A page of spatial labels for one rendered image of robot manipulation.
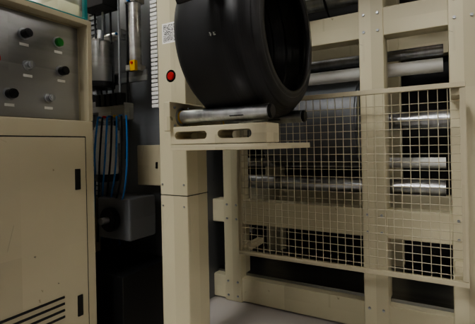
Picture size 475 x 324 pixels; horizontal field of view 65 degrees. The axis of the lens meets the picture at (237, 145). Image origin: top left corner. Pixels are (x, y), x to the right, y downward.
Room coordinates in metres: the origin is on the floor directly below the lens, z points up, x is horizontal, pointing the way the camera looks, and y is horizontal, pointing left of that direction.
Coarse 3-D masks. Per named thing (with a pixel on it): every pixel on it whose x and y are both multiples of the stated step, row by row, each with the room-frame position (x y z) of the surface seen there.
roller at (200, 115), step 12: (216, 108) 1.18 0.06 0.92; (228, 108) 1.15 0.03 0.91; (240, 108) 1.13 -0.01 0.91; (252, 108) 1.11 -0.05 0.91; (264, 108) 1.09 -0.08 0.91; (180, 120) 1.25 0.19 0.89; (192, 120) 1.23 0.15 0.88; (204, 120) 1.20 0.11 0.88; (216, 120) 1.19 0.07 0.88; (228, 120) 1.17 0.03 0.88
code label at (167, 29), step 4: (164, 24) 1.38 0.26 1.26; (168, 24) 1.37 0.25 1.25; (172, 24) 1.35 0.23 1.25; (164, 28) 1.38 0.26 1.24; (168, 28) 1.37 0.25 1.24; (172, 28) 1.36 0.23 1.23; (164, 32) 1.38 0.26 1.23; (168, 32) 1.37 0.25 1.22; (172, 32) 1.36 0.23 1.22; (164, 36) 1.38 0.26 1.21; (168, 36) 1.37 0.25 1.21; (172, 36) 1.36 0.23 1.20; (164, 40) 1.38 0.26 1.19; (168, 40) 1.37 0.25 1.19; (172, 40) 1.36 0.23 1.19
